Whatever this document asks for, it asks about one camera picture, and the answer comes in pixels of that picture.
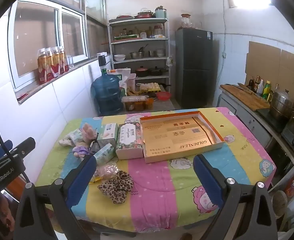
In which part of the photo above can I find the white floral tissue box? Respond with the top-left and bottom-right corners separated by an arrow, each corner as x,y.
116,122 -> 144,160

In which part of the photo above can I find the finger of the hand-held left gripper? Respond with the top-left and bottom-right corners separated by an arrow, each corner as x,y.
0,140 -> 14,161
11,137 -> 36,157

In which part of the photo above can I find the egg tray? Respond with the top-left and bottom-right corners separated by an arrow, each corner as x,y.
139,82 -> 161,92

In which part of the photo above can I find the wall cable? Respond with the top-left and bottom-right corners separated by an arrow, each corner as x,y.
219,0 -> 228,80

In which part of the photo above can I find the beige paper bag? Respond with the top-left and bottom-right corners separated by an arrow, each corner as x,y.
127,74 -> 138,88

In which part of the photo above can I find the white rice sack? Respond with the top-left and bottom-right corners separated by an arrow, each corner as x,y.
107,69 -> 132,97

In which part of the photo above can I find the round woven stool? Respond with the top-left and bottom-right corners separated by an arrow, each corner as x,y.
272,190 -> 289,218

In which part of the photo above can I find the glass jar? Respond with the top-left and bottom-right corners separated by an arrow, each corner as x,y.
179,14 -> 195,30

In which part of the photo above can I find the black induction cooker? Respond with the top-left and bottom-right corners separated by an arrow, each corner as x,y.
256,107 -> 291,133

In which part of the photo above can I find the black white water pump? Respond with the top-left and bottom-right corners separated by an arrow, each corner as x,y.
97,54 -> 112,74

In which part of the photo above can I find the grey kitchen counter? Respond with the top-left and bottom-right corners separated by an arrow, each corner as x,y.
219,84 -> 294,180

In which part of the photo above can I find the red snack bag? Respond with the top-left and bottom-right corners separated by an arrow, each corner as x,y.
284,175 -> 294,198

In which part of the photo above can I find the green floral tissue packet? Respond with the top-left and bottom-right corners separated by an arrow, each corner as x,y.
93,144 -> 115,165

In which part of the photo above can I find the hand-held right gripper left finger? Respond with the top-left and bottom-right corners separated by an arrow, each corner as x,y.
13,154 -> 97,240

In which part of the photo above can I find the green yellow bottle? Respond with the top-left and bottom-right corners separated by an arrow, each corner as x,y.
262,80 -> 272,101

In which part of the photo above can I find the pink plush rabbit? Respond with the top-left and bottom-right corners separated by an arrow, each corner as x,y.
81,122 -> 98,141

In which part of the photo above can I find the blue water jug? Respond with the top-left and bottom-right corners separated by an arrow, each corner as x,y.
91,71 -> 124,115

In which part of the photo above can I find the cardboard wall sheet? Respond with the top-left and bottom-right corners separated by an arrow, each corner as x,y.
245,41 -> 294,90

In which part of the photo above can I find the grey metal shelf rack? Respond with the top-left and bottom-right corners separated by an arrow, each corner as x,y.
108,17 -> 172,100

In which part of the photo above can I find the orange-filled clear container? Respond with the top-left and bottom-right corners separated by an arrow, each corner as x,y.
126,98 -> 154,112

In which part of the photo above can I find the white plastic bottle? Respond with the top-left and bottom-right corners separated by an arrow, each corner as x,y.
257,79 -> 265,97

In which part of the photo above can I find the steel steamer pot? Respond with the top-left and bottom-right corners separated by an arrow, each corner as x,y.
269,88 -> 294,119

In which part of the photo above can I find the black wok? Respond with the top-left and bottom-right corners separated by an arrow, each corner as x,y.
151,66 -> 169,77

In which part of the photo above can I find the black fridge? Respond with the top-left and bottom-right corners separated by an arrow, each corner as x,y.
174,28 -> 214,108

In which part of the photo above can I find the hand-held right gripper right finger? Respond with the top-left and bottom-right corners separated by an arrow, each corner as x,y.
193,154 -> 279,240

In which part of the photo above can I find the leopard print scrunchie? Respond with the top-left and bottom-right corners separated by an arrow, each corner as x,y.
97,171 -> 134,205

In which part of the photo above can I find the black pot red lid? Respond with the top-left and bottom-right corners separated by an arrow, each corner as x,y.
136,66 -> 150,78

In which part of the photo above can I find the mint canister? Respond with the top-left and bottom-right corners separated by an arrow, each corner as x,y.
155,6 -> 168,19

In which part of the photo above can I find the green tray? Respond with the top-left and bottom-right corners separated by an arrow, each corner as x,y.
114,35 -> 141,41

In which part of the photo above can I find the stack of steel bowls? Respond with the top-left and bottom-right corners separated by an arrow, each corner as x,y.
148,49 -> 166,57

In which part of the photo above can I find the clear noodle container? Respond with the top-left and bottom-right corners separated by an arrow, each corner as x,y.
121,96 -> 149,103

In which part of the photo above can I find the cream plush toy purple bow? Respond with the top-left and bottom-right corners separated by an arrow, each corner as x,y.
72,144 -> 90,158

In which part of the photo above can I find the clear packet pink hair tie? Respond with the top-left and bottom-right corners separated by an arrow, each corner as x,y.
94,164 -> 119,181

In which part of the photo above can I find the green tissue box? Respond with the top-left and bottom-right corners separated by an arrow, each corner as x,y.
97,123 -> 119,148

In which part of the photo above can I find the gold cardboard box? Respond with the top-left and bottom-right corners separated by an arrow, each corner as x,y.
139,110 -> 225,164

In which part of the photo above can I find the white sliding window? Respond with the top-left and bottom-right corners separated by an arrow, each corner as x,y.
8,0 -> 88,90

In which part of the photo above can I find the wooden cutting board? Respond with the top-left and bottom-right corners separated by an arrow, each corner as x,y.
220,84 -> 270,112

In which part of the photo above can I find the red bowl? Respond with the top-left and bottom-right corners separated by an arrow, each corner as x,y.
156,92 -> 172,102

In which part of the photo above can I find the stack of red pans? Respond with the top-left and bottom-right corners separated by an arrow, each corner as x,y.
134,9 -> 155,19

